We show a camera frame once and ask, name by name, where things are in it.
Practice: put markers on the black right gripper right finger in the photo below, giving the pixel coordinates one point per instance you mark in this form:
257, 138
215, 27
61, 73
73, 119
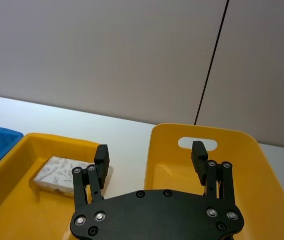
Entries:
213, 180

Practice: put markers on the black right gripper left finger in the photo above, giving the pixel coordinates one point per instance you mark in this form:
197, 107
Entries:
81, 185

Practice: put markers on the white leaf-print tissue pack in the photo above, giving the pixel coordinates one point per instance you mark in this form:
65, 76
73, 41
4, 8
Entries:
56, 175

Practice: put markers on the shallow yellow plastic tray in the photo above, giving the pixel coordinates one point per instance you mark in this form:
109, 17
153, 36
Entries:
14, 210

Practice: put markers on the blue plastic bin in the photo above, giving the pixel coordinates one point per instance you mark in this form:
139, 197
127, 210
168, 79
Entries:
5, 140

